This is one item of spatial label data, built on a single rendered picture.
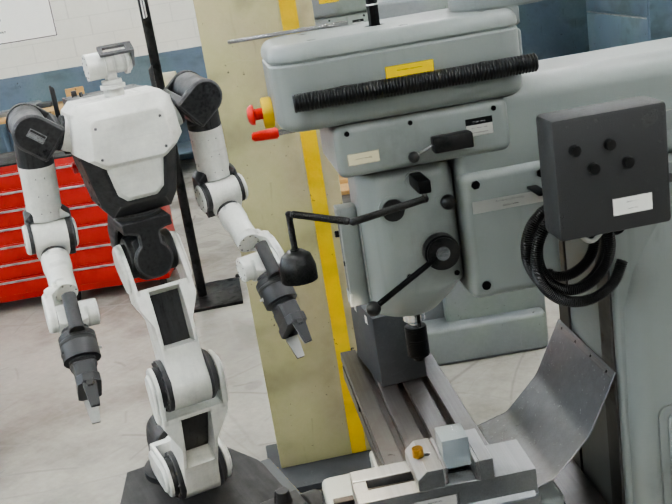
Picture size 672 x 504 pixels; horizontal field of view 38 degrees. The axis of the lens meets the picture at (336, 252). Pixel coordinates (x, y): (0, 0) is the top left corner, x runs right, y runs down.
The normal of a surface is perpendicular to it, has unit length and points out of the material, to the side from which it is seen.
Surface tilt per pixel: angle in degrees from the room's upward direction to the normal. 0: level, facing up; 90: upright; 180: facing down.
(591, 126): 90
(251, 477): 0
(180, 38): 90
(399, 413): 0
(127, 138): 90
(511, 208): 90
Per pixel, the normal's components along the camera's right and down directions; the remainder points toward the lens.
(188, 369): 0.32, -0.18
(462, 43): 0.15, 0.28
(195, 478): 0.45, 0.47
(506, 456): -0.14, -0.94
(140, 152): 0.43, 0.21
